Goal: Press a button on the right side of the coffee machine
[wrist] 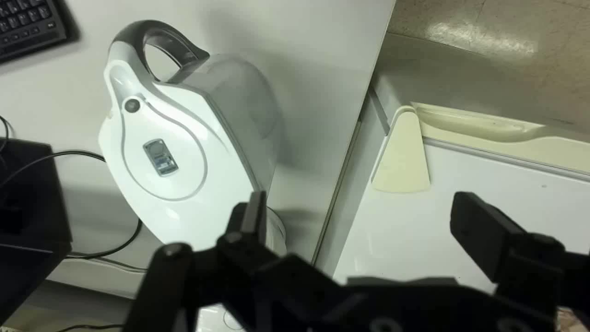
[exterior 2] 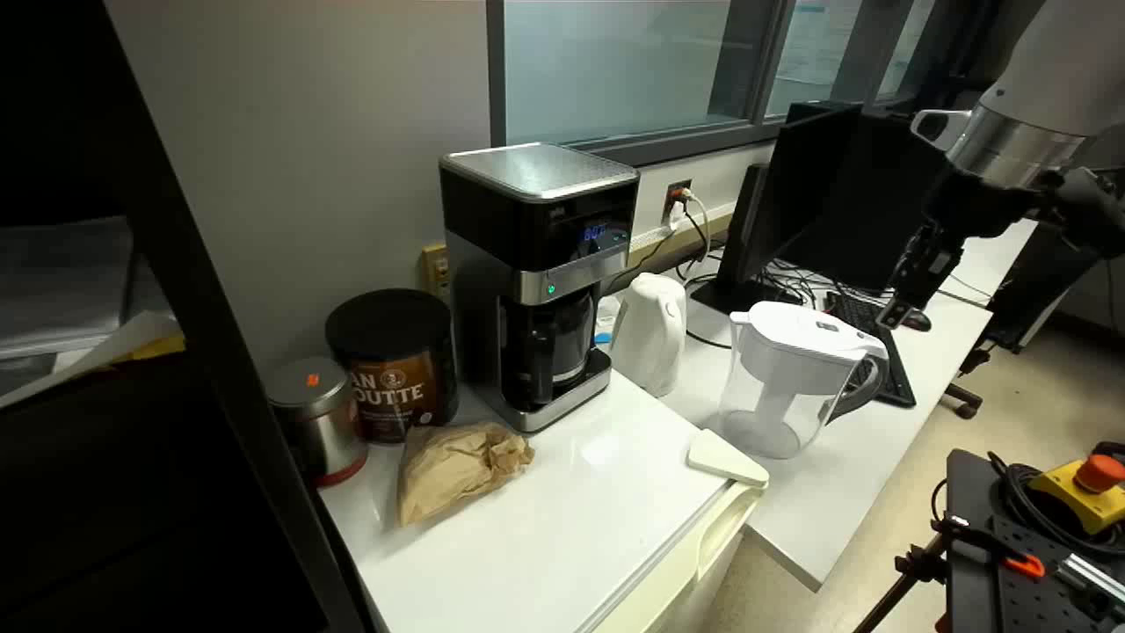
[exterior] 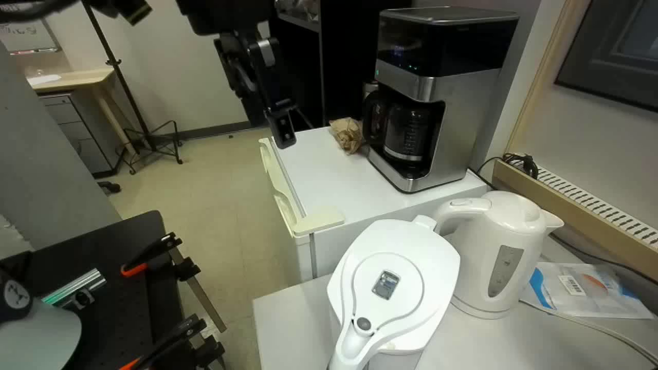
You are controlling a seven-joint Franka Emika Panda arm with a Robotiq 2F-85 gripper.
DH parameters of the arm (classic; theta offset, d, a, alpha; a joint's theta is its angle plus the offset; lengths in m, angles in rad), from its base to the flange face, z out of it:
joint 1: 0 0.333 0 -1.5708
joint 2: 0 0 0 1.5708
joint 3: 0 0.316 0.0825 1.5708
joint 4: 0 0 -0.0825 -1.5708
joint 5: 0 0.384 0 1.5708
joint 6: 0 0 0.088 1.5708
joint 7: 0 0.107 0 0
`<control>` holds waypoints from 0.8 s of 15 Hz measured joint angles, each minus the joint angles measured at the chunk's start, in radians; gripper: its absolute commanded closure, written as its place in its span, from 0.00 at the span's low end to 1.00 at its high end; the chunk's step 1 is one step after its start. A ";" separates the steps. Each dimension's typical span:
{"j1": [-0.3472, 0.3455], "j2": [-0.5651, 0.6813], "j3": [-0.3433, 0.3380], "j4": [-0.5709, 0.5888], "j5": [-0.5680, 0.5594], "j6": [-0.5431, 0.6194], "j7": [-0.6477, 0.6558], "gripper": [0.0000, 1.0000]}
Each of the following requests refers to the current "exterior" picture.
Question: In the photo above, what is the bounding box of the dark framed window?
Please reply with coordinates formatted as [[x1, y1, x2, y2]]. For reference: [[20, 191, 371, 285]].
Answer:
[[555, 0, 658, 111]]

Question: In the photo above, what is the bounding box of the grey round lamp shade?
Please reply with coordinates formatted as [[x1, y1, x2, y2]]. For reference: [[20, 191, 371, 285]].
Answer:
[[0, 302, 83, 370]]

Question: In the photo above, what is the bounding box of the lower orange black clamp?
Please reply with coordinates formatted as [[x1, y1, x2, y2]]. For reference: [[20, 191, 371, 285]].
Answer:
[[119, 314, 225, 370]]

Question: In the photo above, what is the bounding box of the light wooden desk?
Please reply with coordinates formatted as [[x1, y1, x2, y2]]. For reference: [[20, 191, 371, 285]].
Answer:
[[25, 64, 140, 160]]

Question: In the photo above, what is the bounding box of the white mini fridge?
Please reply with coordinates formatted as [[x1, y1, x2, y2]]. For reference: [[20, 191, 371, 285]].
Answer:
[[258, 127, 488, 281]]

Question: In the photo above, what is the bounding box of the grey panel board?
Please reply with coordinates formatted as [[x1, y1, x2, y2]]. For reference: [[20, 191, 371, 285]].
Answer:
[[0, 45, 121, 249]]

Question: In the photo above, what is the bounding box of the black workbench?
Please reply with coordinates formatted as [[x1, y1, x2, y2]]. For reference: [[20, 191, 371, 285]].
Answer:
[[2, 211, 182, 370]]

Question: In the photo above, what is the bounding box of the crumpled brown paper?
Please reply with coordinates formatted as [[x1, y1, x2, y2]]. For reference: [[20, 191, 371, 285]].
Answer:
[[328, 117, 364, 154]]

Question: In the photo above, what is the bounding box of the grey drawer cabinet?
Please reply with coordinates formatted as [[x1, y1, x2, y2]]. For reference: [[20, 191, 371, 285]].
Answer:
[[38, 93, 123, 177]]

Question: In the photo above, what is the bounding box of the green white label strip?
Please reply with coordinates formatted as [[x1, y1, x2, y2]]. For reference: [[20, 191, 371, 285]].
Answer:
[[42, 270, 106, 310]]

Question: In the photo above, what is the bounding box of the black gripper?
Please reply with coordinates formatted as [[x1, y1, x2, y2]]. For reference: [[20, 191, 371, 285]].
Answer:
[[268, 102, 295, 147]]

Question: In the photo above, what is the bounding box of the black power cable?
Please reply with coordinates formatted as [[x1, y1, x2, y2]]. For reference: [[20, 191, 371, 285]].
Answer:
[[471, 151, 540, 180]]

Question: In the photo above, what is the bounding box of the black light stand tripod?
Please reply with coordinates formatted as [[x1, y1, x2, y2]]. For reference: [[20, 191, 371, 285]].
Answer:
[[83, 0, 182, 174]]

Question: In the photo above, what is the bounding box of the upper orange black clamp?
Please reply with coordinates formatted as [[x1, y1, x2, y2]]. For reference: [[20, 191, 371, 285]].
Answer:
[[119, 232, 199, 281]]

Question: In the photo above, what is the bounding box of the orange black clamp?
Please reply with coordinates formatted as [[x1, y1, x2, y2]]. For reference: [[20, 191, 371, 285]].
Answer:
[[119, 232, 199, 281], [119, 314, 225, 370]]

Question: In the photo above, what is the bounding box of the black silver coffee machine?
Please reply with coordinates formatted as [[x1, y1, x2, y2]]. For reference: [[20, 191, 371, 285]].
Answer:
[[365, 5, 518, 192]]

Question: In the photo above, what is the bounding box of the glass coffee carafe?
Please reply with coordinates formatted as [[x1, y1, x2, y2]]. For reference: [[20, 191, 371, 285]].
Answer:
[[364, 89, 434, 162]]

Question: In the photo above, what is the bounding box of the white electric kettle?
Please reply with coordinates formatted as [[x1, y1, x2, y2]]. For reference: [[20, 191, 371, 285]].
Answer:
[[434, 191, 564, 318]]

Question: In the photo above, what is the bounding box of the white water filter pitcher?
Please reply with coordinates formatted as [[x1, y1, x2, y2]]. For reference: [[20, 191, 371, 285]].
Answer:
[[327, 216, 460, 370]]

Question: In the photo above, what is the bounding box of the blue white plastic packet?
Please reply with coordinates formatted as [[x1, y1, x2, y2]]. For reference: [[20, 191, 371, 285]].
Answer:
[[521, 260, 653, 318]]

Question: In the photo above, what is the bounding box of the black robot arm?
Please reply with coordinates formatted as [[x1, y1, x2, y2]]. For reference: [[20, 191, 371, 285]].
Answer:
[[177, 0, 298, 147]]

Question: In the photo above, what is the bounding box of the white radiator grille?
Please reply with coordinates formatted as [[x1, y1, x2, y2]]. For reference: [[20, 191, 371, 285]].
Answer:
[[493, 160, 658, 253]]

